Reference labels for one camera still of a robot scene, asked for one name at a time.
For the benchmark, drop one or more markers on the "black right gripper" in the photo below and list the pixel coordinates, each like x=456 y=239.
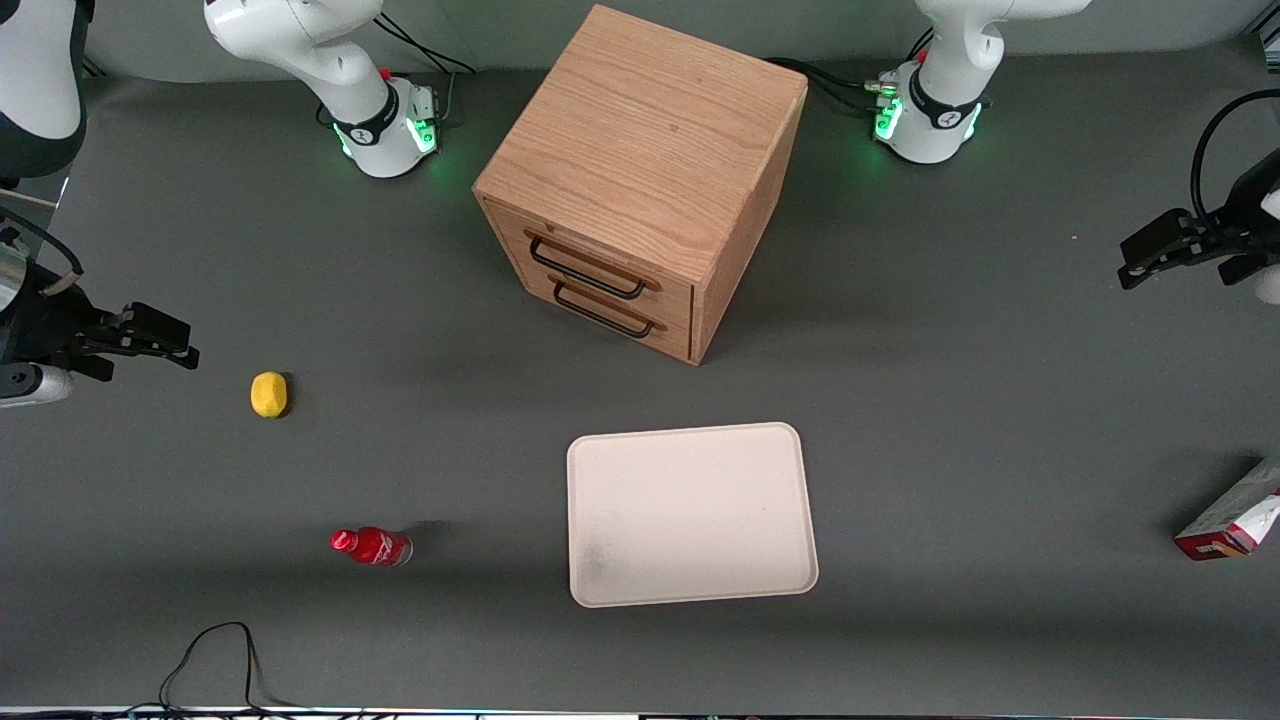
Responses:
x=42 y=322

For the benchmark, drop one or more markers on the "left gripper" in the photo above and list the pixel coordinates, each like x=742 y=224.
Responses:
x=1246 y=208

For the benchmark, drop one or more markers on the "red cookie box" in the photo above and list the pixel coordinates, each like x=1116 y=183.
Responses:
x=1235 y=515

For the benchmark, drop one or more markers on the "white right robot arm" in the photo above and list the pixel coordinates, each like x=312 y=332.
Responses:
x=320 y=50

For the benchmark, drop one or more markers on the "beige plastic tray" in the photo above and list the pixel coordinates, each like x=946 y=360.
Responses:
x=690 y=515

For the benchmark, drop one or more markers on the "yellow lemon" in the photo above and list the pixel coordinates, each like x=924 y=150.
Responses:
x=268 y=394

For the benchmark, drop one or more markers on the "red soda bottle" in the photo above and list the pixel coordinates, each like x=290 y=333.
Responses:
x=375 y=546

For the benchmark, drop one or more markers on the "wooden drawer front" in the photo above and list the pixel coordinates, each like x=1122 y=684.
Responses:
x=678 y=302
x=680 y=342

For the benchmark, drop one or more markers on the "wooden drawer cabinet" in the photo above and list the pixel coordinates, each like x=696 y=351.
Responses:
x=640 y=140

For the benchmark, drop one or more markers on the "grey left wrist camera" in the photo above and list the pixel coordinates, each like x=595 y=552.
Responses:
x=1270 y=288

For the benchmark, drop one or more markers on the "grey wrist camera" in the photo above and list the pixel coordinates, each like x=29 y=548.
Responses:
x=1270 y=288
x=30 y=385

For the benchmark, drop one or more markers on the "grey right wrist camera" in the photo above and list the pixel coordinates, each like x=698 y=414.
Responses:
x=30 y=385

